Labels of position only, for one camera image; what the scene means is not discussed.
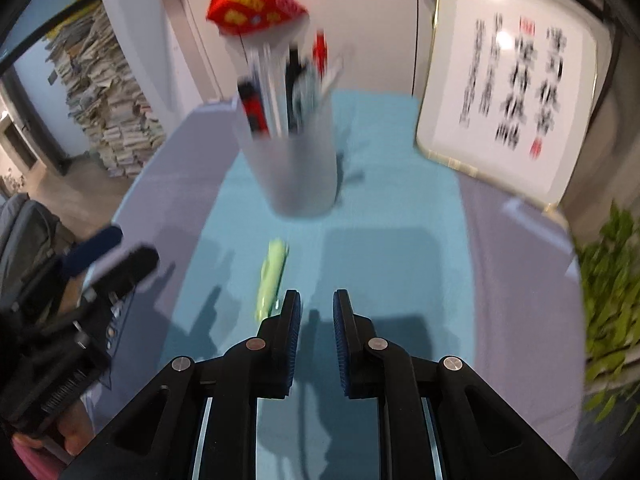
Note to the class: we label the white slim pen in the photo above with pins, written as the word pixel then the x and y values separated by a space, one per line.
pixel 331 78

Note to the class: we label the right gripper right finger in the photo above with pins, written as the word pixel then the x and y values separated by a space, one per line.
pixel 369 365

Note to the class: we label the left human hand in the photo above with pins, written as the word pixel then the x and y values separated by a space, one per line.
pixel 75 427

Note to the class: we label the green potted plant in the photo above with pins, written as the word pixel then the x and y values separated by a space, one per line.
pixel 609 278

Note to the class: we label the clear gel pen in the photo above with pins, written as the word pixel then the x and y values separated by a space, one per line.
pixel 260 64

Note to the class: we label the red zongzi hanging ornament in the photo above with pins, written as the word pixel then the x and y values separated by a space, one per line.
pixel 244 17

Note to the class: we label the red pen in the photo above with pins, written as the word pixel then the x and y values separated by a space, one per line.
pixel 320 53

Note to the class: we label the light green highlighter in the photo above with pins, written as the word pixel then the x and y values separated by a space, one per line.
pixel 270 277

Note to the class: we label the dark grey chair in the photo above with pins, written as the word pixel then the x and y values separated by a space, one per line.
pixel 30 235

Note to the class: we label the light blue table mat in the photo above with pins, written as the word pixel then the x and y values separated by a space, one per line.
pixel 396 240

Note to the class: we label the translucent plastic cup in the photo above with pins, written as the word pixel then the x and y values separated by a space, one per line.
pixel 297 173

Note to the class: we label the stack of newspapers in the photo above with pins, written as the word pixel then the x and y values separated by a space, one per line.
pixel 102 94

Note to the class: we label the framed calligraphy board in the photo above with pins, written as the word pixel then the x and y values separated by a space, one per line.
pixel 508 94

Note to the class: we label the black pen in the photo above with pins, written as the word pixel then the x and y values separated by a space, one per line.
pixel 295 69

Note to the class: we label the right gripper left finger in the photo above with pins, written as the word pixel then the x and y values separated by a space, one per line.
pixel 264 366

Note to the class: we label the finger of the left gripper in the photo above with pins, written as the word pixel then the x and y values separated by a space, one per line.
pixel 83 255
pixel 124 276

